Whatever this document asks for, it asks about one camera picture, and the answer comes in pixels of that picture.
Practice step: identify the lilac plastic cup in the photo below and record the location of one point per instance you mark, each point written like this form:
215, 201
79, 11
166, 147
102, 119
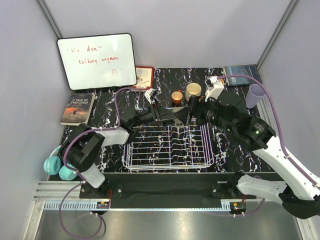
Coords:
254, 95

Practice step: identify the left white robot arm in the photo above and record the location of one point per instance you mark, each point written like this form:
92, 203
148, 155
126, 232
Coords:
79, 151

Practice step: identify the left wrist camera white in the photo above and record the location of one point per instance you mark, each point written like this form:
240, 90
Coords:
150, 94

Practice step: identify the white wire dish rack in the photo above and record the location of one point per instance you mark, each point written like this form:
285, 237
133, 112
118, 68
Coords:
167, 148

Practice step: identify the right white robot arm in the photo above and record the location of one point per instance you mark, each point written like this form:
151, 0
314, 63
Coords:
297, 192

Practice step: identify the white whiteboard black frame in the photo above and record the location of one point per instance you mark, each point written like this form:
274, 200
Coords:
101, 61

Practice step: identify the Tale of Two Cities book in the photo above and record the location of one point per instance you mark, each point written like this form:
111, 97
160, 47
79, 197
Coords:
78, 109

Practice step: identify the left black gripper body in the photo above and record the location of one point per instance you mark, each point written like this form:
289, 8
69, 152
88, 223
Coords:
145, 116

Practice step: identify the small orange red cup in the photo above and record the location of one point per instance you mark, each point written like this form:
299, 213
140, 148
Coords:
177, 97

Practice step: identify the beige ceramic mug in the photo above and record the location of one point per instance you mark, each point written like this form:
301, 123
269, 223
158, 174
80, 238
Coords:
192, 89

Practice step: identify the teal headphones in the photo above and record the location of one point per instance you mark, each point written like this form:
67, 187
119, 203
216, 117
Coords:
53, 165

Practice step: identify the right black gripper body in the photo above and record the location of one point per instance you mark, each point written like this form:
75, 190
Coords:
209, 112

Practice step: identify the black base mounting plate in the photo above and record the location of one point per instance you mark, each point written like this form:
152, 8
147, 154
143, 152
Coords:
122, 185

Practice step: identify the black marble pattern mat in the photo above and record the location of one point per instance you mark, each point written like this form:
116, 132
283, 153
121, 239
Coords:
229, 156

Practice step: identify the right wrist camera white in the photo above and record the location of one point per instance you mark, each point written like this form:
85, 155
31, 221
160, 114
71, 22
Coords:
214, 87

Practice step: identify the red bordered book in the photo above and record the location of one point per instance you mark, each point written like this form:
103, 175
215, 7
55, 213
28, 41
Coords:
145, 76

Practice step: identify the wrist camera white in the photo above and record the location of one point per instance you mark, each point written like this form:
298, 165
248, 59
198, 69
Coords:
214, 87
150, 94

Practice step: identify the grey slotted cable duct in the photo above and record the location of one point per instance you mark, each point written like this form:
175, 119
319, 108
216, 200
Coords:
79, 205

